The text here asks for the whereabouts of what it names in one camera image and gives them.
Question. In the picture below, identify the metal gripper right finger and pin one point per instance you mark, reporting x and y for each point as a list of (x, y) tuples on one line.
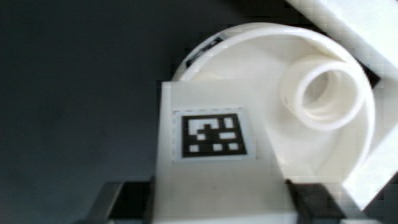
[(324, 204)]

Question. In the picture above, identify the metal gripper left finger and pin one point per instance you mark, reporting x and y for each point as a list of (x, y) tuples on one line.
[(123, 204)]

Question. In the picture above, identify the white stool leg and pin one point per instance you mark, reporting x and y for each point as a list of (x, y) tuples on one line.
[(219, 179)]

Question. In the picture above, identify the white round stool seat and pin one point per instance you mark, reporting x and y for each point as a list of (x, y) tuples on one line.
[(272, 72)]

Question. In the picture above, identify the white U-shaped fence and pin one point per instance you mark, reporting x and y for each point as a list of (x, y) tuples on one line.
[(359, 22)]

